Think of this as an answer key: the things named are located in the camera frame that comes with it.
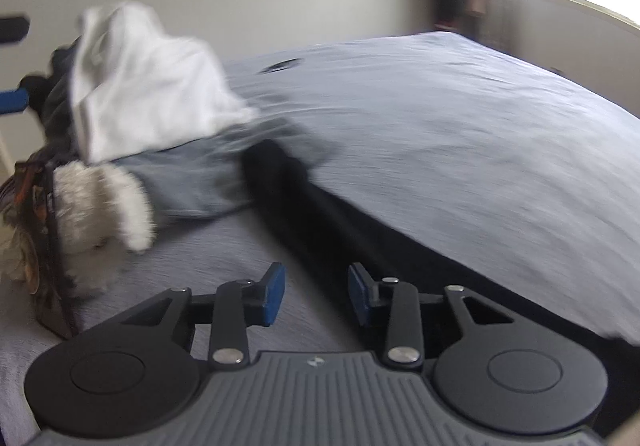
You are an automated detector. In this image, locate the cream and black sweatshirt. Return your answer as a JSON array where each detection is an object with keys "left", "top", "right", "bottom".
[{"left": 241, "top": 140, "right": 639, "bottom": 435}]

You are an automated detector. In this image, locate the brown patterned bag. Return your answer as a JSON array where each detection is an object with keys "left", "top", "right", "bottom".
[{"left": 1, "top": 153, "right": 79, "bottom": 340}]

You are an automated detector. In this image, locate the white cloth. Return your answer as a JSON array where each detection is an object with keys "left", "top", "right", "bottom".
[{"left": 70, "top": 2, "right": 258, "bottom": 165}]

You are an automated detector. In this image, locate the grey folded garment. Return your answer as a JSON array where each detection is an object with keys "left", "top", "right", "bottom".
[{"left": 39, "top": 75, "right": 321, "bottom": 219}]

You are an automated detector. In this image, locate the white fluffy plush toy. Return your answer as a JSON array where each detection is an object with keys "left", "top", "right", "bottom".
[{"left": 53, "top": 161, "right": 155, "bottom": 299}]

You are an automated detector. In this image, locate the black label on sheet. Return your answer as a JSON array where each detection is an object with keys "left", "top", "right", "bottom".
[{"left": 260, "top": 58, "right": 304, "bottom": 74}]

